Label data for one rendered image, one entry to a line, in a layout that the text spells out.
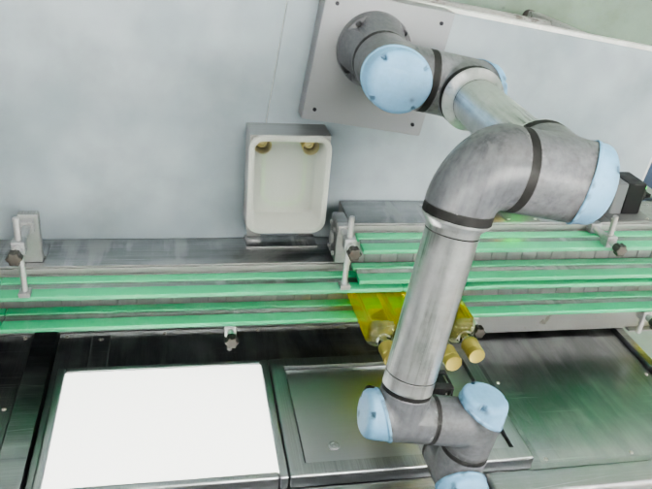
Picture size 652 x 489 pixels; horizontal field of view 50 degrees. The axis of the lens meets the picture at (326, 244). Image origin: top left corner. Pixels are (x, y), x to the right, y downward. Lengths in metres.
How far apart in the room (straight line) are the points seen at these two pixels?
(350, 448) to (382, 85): 0.67
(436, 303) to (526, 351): 0.86
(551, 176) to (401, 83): 0.42
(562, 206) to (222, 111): 0.81
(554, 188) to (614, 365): 0.96
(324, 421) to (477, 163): 0.69
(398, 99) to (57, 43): 0.67
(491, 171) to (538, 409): 0.82
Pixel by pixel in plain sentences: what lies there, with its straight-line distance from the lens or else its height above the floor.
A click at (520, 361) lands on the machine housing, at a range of 1.76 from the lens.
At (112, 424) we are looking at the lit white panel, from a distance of 1.42.
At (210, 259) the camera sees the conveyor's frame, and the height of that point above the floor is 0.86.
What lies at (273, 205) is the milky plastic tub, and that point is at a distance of 1.60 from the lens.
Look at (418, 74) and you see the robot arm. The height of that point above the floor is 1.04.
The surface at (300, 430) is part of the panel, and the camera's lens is 1.40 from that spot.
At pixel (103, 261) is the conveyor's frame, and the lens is 1.56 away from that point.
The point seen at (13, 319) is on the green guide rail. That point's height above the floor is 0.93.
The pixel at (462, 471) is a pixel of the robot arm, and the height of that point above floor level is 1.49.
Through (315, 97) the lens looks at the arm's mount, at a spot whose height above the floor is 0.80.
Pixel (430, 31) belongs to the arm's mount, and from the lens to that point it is 1.51.
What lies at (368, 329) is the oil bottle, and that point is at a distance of 1.45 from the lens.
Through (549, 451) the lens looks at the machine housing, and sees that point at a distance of 1.54.
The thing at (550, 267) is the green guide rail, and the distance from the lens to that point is 1.72.
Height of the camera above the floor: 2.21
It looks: 59 degrees down
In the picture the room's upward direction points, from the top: 158 degrees clockwise
